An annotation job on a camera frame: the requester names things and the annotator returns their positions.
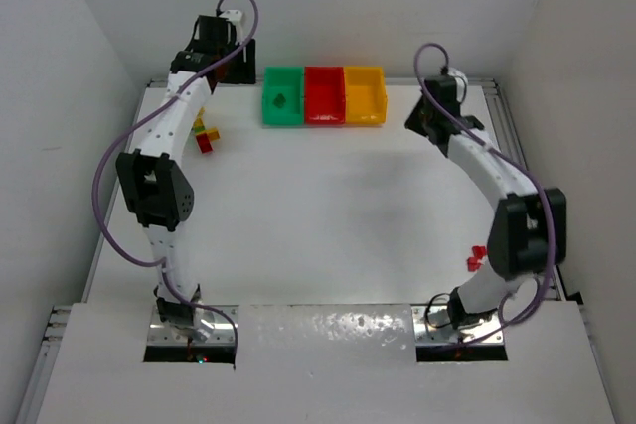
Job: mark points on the green lego brick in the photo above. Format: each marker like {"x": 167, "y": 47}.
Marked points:
{"x": 279, "y": 101}

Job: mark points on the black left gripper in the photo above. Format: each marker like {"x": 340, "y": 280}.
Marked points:
{"x": 238, "y": 69}

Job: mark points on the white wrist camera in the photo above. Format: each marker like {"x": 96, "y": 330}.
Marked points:
{"x": 236, "y": 18}
{"x": 461, "y": 83}

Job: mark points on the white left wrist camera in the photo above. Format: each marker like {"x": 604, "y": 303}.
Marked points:
{"x": 236, "y": 18}

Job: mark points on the metal base plate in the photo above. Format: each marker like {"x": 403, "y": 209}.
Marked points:
{"x": 209, "y": 329}
{"x": 432, "y": 328}

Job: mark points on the yellow plastic bin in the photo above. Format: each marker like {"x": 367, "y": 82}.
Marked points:
{"x": 366, "y": 96}

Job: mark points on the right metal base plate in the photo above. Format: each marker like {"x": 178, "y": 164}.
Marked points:
{"x": 432, "y": 328}

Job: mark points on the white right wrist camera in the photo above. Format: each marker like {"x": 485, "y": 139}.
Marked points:
{"x": 461, "y": 83}

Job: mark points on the stacked lego brick tower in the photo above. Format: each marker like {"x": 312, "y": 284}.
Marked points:
{"x": 204, "y": 136}

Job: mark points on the green plastic bin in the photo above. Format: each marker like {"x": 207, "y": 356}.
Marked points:
{"x": 290, "y": 82}

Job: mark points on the aluminium frame rail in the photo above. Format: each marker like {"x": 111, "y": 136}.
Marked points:
{"x": 505, "y": 129}

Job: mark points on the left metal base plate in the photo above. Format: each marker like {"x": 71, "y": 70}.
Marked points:
{"x": 209, "y": 329}

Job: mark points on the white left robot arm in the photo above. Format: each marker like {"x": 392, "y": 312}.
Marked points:
{"x": 155, "y": 189}

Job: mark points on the red plastic bin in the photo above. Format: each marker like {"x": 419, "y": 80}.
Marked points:
{"x": 324, "y": 96}

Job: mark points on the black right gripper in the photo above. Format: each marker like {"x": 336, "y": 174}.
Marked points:
{"x": 419, "y": 119}

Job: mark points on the red lego brick pile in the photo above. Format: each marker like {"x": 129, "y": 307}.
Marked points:
{"x": 476, "y": 259}

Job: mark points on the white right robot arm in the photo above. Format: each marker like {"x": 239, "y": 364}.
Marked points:
{"x": 528, "y": 235}

